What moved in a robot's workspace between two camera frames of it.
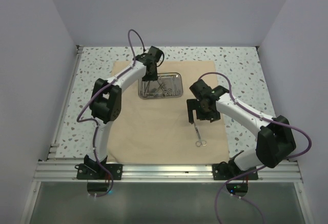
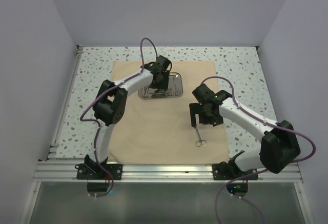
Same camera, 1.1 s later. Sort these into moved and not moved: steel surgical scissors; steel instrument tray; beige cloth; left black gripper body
Moved: left black gripper body
Not moved: beige cloth; steel surgical scissors; steel instrument tray
